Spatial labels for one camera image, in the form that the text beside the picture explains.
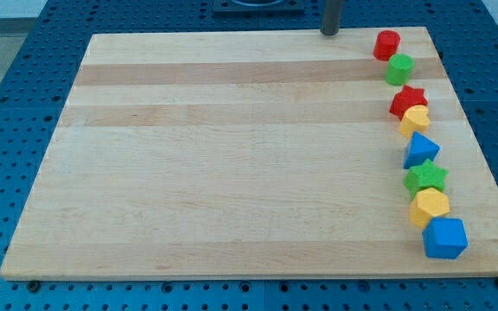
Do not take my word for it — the yellow heart block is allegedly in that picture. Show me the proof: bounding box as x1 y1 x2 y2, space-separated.
399 105 431 138

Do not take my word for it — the green star block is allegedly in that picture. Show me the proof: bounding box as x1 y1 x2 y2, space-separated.
403 159 449 199

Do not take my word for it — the wooden board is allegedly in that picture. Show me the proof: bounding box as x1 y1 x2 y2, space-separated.
0 27 498 281

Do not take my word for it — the red star block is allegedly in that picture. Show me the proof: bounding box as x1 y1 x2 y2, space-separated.
389 85 428 120

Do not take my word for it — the yellow hexagon block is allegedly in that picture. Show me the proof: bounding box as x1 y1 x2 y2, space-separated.
409 187 450 229

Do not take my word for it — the blue triangle block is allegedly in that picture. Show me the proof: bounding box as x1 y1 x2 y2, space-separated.
403 131 440 169

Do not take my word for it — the red cylinder block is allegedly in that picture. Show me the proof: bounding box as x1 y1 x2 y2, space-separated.
373 30 401 61

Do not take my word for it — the blue cube block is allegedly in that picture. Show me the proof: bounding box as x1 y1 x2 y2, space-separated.
422 218 469 259

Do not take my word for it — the green cylinder block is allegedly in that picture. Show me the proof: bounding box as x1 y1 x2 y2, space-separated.
385 54 415 86

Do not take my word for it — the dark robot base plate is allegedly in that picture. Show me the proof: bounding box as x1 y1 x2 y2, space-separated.
211 0 305 14

